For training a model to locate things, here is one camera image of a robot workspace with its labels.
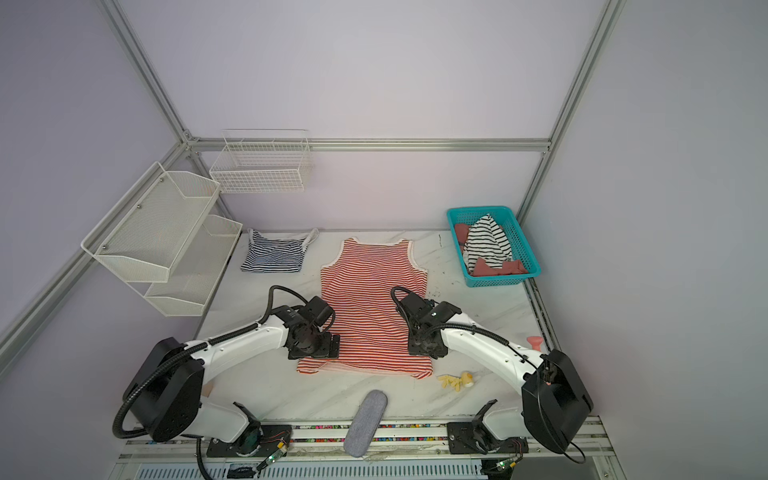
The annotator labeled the red white striped tank top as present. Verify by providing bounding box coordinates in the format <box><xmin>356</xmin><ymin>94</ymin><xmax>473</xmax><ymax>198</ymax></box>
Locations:
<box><xmin>297</xmin><ymin>237</ymin><xmax>433</xmax><ymax>379</ymax></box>

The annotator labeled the blue white striped tank top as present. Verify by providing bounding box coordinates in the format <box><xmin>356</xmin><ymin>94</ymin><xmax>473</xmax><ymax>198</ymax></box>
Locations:
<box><xmin>240</xmin><ymin>229</ymin><xmax>319</xmax><ymax>274</ymax></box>

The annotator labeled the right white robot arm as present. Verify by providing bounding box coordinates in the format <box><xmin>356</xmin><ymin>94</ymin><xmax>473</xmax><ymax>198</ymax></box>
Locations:
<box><xmin>408</xmin><ymin>322</ymin><xmax>594</xmax><ymax>455</ymax></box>

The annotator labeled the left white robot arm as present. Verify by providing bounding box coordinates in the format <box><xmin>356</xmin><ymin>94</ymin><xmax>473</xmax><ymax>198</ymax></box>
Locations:
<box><xmin>111</xmin><ymin>307</ymin><xmax>340</xmax><ymax>452</ymax></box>

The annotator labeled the black white striped tank top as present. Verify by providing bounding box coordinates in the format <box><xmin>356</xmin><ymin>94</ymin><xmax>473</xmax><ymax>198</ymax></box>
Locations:
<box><xmin>463</xmin><ymin>214</ymin><xmax>514</xmax><ymax>273</ymax></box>

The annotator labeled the yellow toy giraffe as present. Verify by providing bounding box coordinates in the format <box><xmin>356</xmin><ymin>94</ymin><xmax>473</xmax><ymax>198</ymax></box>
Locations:
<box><xmin>438</xmin><ymin>371</ymin><xmax>474</xmax><ymax>392</ymax></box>

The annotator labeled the dark red garment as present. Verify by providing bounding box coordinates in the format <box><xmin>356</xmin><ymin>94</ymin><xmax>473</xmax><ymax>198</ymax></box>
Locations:
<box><xmin>454</xmin><ymin>223</ymin><xmax>528</xmax><ymax>277</ymax></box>

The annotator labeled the grey fabric pouch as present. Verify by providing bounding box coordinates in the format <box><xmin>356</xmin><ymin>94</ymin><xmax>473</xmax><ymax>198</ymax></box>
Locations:
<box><xmin>343</xmin><ymin>390</ymin><xmax>388</xmax><ymax>458</ymax></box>

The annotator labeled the pink watering can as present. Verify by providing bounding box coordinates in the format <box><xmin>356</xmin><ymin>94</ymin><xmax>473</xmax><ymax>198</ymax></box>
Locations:
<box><xmin>527</xmin><ymin>336</ymin><xmax>544</xmax><ymax>352</ymax></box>

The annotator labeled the teal plastic basket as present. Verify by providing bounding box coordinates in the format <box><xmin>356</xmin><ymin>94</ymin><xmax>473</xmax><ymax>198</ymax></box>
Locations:
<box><xmin>446</xmin><ymin>206</ymin><xmax>541</xmax><ymax>288</ymax></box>

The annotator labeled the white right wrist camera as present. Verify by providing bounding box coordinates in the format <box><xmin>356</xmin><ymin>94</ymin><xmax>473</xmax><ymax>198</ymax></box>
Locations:
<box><xmin>398</xmin><ymin>293</ymin><xmax>462</xmax><ymax>335</ymax></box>

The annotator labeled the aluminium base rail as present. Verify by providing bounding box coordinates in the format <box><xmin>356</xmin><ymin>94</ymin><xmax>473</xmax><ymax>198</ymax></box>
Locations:
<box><xmin>118</xmin><ymin>416</ymin><xmax>616</xmax><ymax>463</ymax></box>

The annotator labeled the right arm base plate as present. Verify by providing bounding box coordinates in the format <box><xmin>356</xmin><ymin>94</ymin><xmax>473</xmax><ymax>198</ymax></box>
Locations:
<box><xmin>446</xmin><ymin>399</ymin><xmax>529</xmax><ymax>455</ymax></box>

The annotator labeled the white mesh wall shelf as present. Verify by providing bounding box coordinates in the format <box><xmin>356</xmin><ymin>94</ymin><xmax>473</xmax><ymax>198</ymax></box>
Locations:
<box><xmin>81</xmin><ymin>162</ymin><xmax>242</xmax><ymax>317</ymax></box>

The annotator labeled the white wire wall basket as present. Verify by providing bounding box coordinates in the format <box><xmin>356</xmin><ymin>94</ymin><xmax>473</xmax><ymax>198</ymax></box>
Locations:
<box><xmin>209</xmin><ymin>129</ymin><xmax>314</xmax><ymax>194</ymax></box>

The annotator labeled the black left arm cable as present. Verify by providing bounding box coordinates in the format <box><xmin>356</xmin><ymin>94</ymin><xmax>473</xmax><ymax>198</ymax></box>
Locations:
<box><xmin>111</xmin><ymin>284</ymin><xmax>310</xmax><ymax>480</ymax></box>

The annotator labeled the horizontal aluminium frame bar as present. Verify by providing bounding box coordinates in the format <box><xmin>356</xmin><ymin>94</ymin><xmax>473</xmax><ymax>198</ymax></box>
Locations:
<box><xmin>190</xmin><ymin>137</ymin><xmax>551</xmax><ymax>153</ymax></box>

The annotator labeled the aluminium frame corner post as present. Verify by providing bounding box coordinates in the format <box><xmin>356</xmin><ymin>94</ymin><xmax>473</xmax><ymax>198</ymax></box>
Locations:
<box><xmin>98</xmin><ymin>0</ymin><xmax>235</xmax><ymax>220</ymax></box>

